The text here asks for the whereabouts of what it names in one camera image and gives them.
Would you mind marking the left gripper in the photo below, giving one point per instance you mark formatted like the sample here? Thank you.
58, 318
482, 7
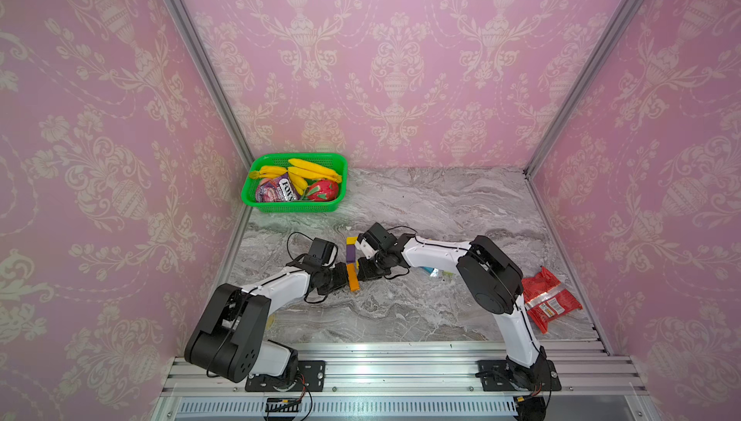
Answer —
342, 269

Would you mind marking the yellow banana bunch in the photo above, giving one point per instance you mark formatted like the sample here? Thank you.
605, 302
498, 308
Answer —
301, 173

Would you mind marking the red snack bag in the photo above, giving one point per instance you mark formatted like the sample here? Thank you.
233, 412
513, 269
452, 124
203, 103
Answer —
547, 299

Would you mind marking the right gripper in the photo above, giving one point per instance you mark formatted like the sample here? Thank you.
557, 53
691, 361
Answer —
361, 278

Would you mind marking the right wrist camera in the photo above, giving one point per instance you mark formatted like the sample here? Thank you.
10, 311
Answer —
375, 240

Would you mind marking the aluminium mounting rail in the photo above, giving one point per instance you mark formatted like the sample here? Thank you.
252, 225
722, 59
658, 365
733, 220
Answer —
412, 381

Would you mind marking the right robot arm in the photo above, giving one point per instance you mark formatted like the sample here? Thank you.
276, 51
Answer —
493, 280

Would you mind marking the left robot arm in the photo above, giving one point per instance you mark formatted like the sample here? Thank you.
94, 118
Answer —
228, 341

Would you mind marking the red dragon fruit toy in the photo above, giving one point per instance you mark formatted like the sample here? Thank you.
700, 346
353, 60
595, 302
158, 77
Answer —
322, 191

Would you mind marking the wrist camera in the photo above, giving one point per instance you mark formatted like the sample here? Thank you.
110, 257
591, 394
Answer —
322, 253
375, 240

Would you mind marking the purple block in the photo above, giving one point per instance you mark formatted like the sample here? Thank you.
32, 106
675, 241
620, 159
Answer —
350, 254

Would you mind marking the green plastic basket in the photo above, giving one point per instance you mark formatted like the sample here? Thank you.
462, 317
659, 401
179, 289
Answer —
333, 161

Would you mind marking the purple snack packet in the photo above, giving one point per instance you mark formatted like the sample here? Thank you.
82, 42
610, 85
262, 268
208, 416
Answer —
278, 189

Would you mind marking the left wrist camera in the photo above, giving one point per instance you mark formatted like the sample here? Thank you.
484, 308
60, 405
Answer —
322, 253

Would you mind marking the orange block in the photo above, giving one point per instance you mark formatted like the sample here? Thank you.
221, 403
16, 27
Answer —
354, 284

